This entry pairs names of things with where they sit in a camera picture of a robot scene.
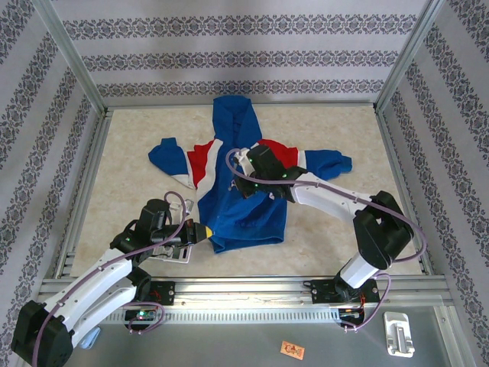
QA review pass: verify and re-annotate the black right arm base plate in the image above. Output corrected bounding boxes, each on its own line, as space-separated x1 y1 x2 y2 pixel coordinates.
309 278 380 307

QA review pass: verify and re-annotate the circuit board with orange wires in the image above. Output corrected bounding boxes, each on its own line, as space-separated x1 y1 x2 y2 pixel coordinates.
338 306 364 321

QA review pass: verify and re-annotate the aluminium frame post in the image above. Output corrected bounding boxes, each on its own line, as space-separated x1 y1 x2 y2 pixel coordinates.
374 0 450 112
32 0 110 115

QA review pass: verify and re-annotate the circuit board with green light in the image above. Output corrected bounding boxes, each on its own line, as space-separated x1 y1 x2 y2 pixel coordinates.
124 308 158 323

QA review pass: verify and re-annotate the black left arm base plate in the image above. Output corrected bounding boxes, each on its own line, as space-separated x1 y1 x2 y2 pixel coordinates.
133 280 176 307

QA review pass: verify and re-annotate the orange printed card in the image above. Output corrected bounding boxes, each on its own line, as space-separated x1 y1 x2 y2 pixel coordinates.
280 339 306 361

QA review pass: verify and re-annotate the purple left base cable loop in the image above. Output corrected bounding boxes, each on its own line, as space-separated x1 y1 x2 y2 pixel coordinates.
128 300 165 336

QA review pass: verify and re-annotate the blue red white zip jacket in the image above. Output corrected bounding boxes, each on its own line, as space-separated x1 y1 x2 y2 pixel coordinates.
147 96 353 255

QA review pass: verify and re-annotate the white plastic holder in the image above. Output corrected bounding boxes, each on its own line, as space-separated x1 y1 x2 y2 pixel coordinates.
383 311 416 359

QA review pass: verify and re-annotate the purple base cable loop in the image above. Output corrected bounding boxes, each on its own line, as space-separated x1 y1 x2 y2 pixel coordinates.
342 273 391 333
128 300 165 336

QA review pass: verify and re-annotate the white calculator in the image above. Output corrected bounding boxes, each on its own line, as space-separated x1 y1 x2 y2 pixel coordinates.
147 244 191 265

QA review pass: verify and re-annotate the light blue plastic object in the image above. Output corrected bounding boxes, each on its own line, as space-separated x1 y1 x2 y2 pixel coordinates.
80 326 102 351

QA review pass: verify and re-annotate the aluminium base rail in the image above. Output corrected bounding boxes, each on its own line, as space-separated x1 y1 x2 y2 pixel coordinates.
36 275 455 307

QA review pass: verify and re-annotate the slotted grey cable duct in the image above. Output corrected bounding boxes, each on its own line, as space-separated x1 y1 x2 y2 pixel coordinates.
102 307 342 326

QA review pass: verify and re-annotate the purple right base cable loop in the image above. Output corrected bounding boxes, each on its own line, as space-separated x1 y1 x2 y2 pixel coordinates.
342 273 391 333

